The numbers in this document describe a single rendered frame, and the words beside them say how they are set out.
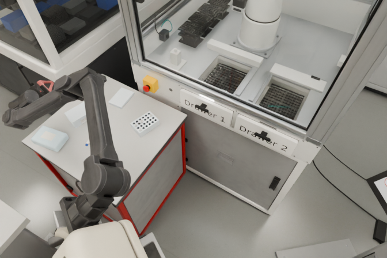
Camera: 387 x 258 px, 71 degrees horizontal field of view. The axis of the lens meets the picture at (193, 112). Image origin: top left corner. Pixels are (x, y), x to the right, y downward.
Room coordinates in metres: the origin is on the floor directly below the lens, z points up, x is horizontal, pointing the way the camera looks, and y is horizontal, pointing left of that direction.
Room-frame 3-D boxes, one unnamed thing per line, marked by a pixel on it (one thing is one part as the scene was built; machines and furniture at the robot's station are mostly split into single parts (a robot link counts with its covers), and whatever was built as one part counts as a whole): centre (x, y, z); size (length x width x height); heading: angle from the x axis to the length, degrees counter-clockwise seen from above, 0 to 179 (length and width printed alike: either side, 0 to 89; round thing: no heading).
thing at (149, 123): (0.84, 0.25, 0.78); 0.12 x 0.08 x 0.04; 133
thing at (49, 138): (0.74, 0.71, 0.78); 0.15 x 0.10 x 0.04; 70
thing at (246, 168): (1.27, -0.35, 0.40); 1.03 x 0.95 x 0.80; 59
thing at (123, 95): (1.03, 0.41, 0.77); 0.13 x 0.09 x 0.02; 155
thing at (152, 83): (1.03, 0.23, 0.88); 0.07 x 0.05 x 0.07; 59
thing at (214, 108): (0.88, -0.06, 0.87); 0.29 x 0.02 x 0.11; 59
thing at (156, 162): (0.83, 0.45, 0.38); 0.62 x 0.58 x 0.76; 59
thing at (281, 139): (0.72, -0.33, 0.87); 0.29 x 0.02 x 0.11; 59
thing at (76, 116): (0.89, 0.60, 0.79); 0.13 x 0.09 x 0.05; 135
